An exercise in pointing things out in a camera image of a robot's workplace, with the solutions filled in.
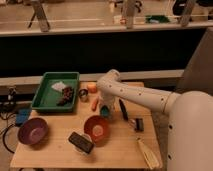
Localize red bowl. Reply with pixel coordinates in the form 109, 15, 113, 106
84, 115, 110, 143

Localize teal sponge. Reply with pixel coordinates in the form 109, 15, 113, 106
100, 106, 110, 117

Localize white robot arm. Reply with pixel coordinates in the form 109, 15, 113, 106
97, 69, 213, 171

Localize purple bowl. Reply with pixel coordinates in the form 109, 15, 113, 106
18, 118, 48, 145

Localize orange block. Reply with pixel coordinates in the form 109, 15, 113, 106
87, 82, 97, 93

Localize orange carrot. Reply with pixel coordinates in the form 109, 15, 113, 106
91, 97, 99, 111

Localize small metal cup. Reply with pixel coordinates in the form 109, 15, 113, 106
78, 89, 88, 102

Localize brown grapes bunch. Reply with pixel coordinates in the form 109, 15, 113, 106
57, 86, 74, 106

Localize white cloth piece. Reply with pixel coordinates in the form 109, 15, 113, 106
51, 81, 66, 92

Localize green plastic tray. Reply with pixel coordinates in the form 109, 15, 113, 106
31, 72, 79, 113

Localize black rectangular block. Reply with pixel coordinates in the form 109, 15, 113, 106
67, 131, 95, 155

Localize yellow whisk brush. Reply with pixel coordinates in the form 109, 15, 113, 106
137, 138, 160, 169

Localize blue box device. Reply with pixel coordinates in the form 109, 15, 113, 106
15, 109, 31, 126

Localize black handled knife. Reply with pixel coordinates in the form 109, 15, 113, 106
119, 99, 128, 121

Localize black cables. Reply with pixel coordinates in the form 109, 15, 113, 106
0, 99, 19, 154

